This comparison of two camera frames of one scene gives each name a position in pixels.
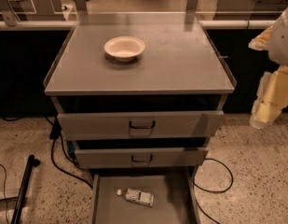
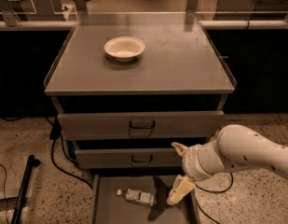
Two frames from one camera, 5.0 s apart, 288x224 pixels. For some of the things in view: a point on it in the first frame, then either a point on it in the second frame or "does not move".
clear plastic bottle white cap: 137,196 does not move
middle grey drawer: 135,158 does not move
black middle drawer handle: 142,161 does not move
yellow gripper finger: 274,94 to 182,186
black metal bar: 30,164 does not move
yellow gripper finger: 262,42 to 180,147
